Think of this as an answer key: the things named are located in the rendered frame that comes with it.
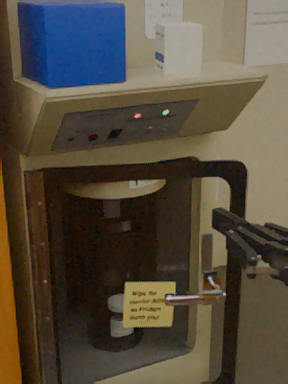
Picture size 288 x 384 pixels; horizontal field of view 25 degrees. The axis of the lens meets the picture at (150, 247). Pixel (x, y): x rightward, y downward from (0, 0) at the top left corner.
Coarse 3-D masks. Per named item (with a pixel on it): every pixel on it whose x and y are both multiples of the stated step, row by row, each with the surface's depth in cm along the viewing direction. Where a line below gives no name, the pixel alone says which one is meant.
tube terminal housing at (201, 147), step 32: (0, 0) 81; (32, 0) 80; (128, 0) 86; (192, 0) 91; (0, 32) 83; (128, 32) 88; (0, 64) 86; (128, 64) 89; (0, 96) 89; (0, 128) 93; (0, 160) 96; (32, 160) 88; (64, 160) 90; (96, 160) 92; (128, 160) 95; (160, 160) 97; (192, 160) 104; (32, 288) 95; (32, 320) 98; (32, 352) 101
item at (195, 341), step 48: (48, 192) 88; (96, 192) 89; (144, 192) 90; (192, 192) 91; (240, 192) 92; (48, 240) 91; (96, 240) 92; (144, 240) 93; (192, 240) 94; (96, 288) 95; (192, 288) 98; (240, 288) 99; (96, 336) 99; (144, 336) 100; (192, 336) 101
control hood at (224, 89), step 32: (224, 64) 93; (32, 96) 77; (64, 96) 75; (96, 96) 77; (128, 96) 79; (160, 96) 82; (192, 96) 85; (224, 96) 88; (32, 128) 80; (192, 128) 93; (224, 128) 97
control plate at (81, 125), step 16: (80, 112) 79; (96, 112) 80; (112, 112) 81; (128, 112) 83; (144, 112) 84; (160, 112) 85; (176, 112) 87; (64, 128) 81; (80, 128) 82; (96, 128) 83; (112, 128) 85; (128, 128) 86; (144, 128) 88; (160, 128) 90; (176, 128) 91; (64, 144) 84; (80, 144) 86; (96, 144) 88
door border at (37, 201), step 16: (32, 176) 87; (32, 192) 88; (32, 208) 89; (32, 240) 90; (48, 256) 92; (48, 272) 93; (48, 288) 94; (48, 304) 95; (48, 320) 96; (48, 336) 97; (48, 352) 98; (48, 368) 99
